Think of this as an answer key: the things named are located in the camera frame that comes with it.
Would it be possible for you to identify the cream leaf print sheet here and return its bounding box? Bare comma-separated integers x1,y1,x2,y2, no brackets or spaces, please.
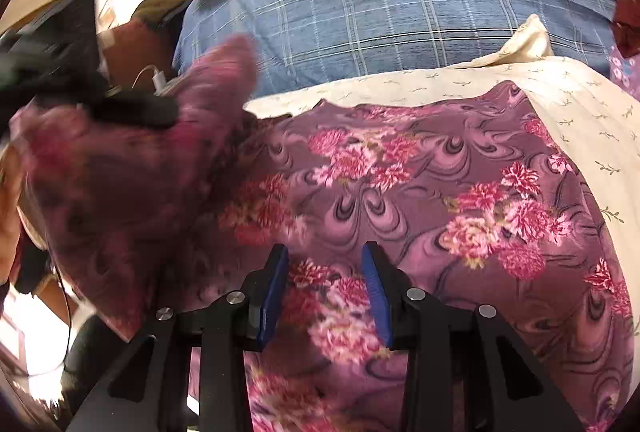
245,14,640,273

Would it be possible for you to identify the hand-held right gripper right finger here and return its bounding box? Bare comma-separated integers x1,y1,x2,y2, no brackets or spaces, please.
361,240,586,432

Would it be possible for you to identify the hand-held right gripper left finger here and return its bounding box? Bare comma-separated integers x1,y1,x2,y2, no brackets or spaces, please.
65,243,291,432

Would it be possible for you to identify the blue plaid pillow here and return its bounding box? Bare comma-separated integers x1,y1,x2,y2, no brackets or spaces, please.
172,0,621,98

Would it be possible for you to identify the purple flower print cloth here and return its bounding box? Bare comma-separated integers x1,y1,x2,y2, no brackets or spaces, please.
607,42,640,103

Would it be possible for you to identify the dark red cloth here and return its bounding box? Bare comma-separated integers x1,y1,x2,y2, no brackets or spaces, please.
612,0,640,58

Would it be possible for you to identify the olive cloth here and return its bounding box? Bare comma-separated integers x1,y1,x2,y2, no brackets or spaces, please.
132,0,188,30

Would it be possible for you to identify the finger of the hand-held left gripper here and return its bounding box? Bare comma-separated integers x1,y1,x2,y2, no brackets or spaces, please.
95,92,181,129

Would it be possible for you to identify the white charger cable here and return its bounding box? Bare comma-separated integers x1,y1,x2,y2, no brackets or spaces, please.
132,64,177,94

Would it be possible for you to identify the purple pink floral garment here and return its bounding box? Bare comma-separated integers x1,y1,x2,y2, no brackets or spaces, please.
10,34,636,432

